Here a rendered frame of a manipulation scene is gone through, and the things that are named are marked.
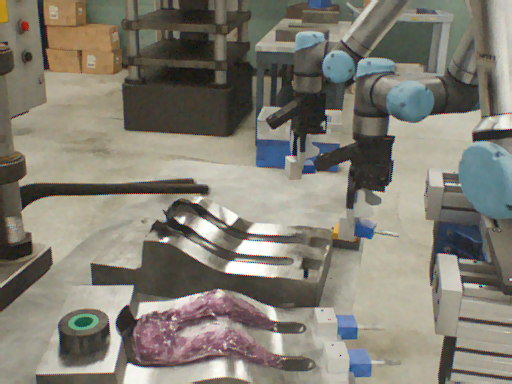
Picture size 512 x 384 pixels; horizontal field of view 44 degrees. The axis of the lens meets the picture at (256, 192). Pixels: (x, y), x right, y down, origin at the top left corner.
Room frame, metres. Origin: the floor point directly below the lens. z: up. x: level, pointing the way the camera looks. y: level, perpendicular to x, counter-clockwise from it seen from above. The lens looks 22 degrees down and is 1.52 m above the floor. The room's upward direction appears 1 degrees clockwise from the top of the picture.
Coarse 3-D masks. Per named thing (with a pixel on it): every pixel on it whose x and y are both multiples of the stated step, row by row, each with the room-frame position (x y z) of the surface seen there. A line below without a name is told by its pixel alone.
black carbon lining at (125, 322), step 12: (120, 312) 0.94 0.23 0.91; (120, 324) 0.94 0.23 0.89; (132, 324) 0.97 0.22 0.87; (288, 324) 1.01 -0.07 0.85; (300, 324) 1.01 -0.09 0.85; (132, 348) 0.90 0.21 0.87; (132, 360) 0.86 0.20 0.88; (288, 360) 0.90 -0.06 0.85; (300, 360) 0.90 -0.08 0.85; (312, 360) 0.90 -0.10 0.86
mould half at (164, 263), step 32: (192, 224) 1.28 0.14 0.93; (256, 224) 1.39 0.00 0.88; (128, 256) 1.25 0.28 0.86; (160, 256) 1.18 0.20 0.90; (192, 256) 1.16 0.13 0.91; (288, 256) 1.21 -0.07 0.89; (320, 256) 1.22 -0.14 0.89; (160, 288) 1.18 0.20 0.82; (192, 288) 1.16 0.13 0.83; (224, 288) 1.15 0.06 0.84; (256, 288) 1.13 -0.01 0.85; (288, 288) 1.12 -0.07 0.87; (320, 288) 1.17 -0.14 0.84
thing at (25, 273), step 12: (48, 252) 1.43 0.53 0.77; (0, 264) 1.33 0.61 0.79; (24, 264) 1.34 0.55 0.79; (36, 264) 1.37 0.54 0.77; (48, 264) 1.42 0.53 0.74; (0, 276) 1.28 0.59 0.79; (12, 276) 1.28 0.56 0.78; (24, 276) 1.32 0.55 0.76; (36, 276) 1.37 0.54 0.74; (0, 288) 1.23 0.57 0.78; (12, 288) 1.27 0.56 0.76; (24, 288) 1.32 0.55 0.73; (0, 300) 1.23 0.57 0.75
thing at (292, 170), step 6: (288, 156) 1.69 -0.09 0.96; (294, 156) 1.70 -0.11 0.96; (288, 162) 1.66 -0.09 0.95; (294, 162) 1.65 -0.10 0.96; (306, 162) 1.68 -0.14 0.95; (312, 162) 1.68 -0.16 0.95; (288, 168) 1.66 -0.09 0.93; (294, 168) 1.65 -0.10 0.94; (300, 168) 1.65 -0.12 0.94; (306, 168) 1.66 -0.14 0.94; (312, 168) 1.66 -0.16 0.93; (288, 174) 1.66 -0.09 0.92; (294, 174) 1.65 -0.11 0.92; (300, 174) 1.65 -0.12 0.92; (306, 174) 1.66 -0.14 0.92
